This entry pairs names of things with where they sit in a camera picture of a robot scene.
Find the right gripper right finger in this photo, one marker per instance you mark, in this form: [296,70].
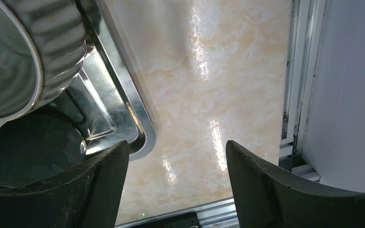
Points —
[268,196]

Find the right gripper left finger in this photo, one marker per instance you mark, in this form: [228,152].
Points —
[85,196]

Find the steel tray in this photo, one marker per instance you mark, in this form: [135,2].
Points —
[103,101]

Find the grey ribbed mug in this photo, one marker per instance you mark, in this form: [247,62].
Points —
[42,50]

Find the dark teal mug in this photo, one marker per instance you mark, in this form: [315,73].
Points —
[36,147]

